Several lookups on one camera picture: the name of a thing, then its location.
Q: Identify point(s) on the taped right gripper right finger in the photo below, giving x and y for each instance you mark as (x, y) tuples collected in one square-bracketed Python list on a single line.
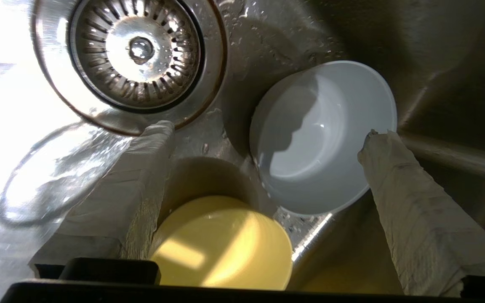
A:
[(419, 219)]

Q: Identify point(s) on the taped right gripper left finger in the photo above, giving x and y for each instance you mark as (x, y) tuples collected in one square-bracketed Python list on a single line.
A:
[(129, 198)]

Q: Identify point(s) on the yellow-green bowl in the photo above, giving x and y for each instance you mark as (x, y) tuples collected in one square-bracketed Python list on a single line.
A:
[(221, 244)]

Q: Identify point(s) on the small white bowl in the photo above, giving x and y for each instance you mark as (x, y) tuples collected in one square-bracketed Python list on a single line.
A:
[(318, 139)]

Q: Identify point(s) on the stainless steel sink basin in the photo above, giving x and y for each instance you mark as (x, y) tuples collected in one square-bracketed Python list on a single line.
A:
[(436, 63)]

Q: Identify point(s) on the round metal drain strainer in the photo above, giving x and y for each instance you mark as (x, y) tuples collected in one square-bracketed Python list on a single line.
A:
[(141, 50)]

